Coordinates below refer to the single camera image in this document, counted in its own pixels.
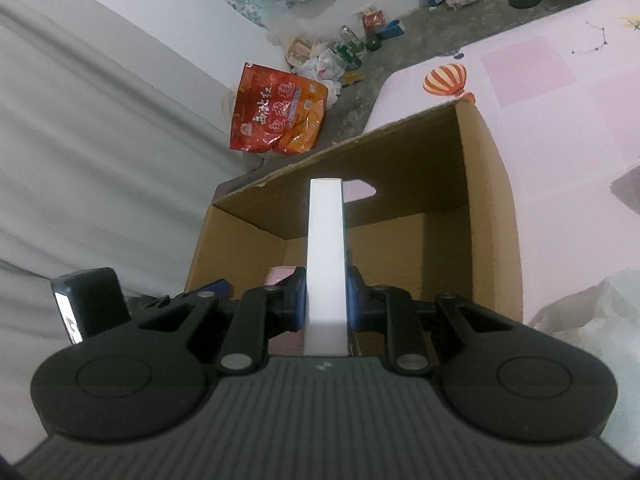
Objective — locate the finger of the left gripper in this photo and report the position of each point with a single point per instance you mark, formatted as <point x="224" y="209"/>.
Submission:
<point x="220" y="290"/>

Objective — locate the red snack bag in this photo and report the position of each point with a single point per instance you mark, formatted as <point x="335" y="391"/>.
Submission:
<point x="276" y="112"/>

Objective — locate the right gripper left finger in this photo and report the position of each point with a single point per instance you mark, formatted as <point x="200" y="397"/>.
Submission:
<point x="261" y="314"/>

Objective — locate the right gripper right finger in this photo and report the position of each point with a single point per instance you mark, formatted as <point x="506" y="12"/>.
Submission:
<point x="390" y="312"/>

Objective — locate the brown cardboard box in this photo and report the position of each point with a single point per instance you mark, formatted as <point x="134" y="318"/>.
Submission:
<point x="428" y="207"/>

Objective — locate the white blue box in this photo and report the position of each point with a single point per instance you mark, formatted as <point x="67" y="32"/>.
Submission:
<point x="326" y="325"/>

